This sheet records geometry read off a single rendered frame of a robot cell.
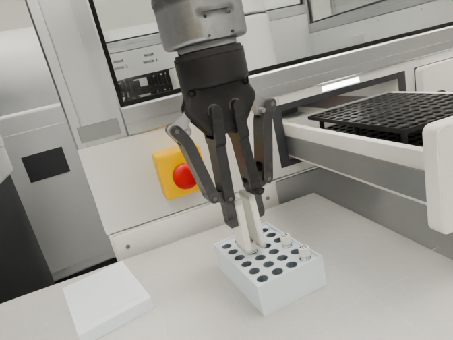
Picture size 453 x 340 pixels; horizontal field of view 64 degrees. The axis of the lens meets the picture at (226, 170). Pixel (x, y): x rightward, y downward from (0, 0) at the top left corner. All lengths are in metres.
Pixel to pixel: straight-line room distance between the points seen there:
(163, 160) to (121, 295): 0.20
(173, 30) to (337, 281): 0.32
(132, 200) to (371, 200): 0.48
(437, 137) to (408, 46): 0.45
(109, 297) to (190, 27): 0.34
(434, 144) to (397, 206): 0.49
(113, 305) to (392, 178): 0.36
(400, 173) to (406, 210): 0.43
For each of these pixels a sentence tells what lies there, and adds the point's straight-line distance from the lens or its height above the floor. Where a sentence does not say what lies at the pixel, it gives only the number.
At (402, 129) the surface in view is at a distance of 0.49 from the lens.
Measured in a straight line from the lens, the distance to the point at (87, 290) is 0.54.
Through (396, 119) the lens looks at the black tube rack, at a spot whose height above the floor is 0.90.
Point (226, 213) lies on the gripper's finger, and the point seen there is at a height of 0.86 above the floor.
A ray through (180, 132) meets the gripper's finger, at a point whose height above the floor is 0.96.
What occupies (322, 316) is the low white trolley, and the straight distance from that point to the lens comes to 0.41.
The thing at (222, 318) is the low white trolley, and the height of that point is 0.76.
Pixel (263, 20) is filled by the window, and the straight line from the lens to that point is 0.67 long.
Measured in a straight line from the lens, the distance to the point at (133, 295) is 0.49.
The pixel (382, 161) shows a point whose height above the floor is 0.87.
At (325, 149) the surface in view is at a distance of 0.56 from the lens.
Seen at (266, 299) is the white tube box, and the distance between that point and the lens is 0.41.
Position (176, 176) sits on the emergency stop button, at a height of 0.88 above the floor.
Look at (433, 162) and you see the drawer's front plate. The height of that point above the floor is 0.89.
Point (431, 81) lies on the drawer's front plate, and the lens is 0.84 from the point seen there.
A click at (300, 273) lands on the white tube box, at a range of 0.42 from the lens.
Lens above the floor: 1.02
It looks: 17 degrees down
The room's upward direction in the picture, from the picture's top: 13 degrees counter-clockwise
